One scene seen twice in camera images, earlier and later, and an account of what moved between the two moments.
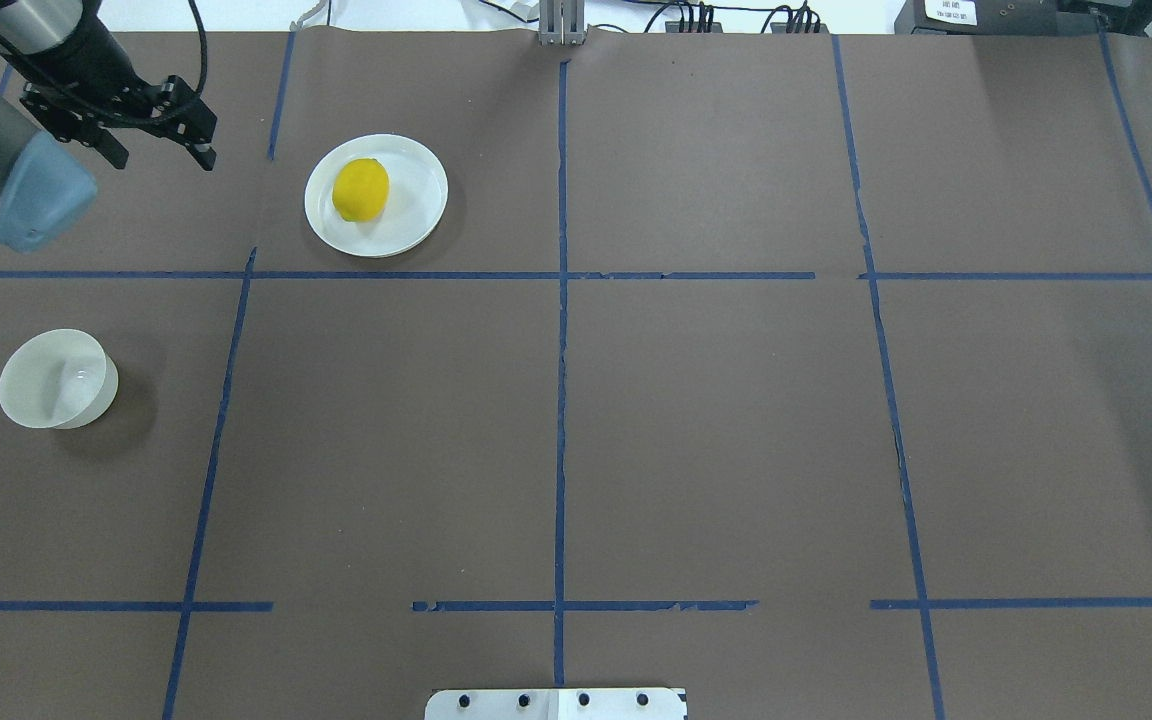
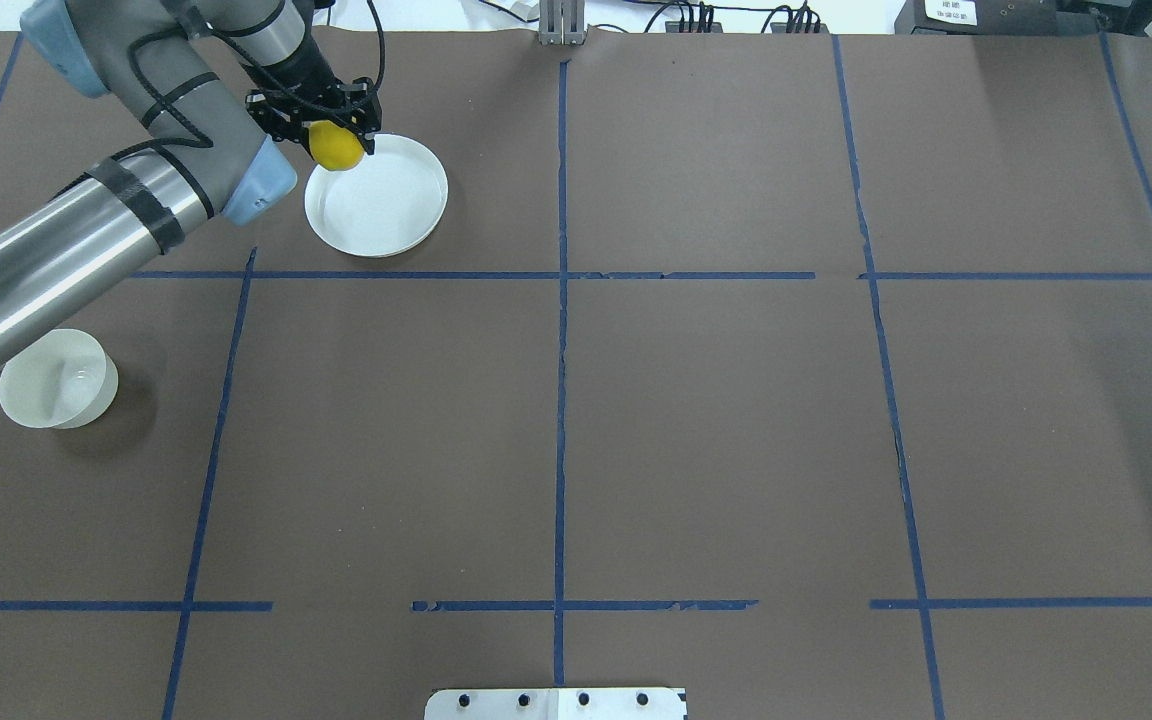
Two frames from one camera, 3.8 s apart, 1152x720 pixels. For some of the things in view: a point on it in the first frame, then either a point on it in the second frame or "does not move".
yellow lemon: (361, 189) → (334, 147)
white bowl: (59, 379) does not move
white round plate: (415, 205) does not move
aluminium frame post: (562, 23) does not move
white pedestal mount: (557, 704) does not move
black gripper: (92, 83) → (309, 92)
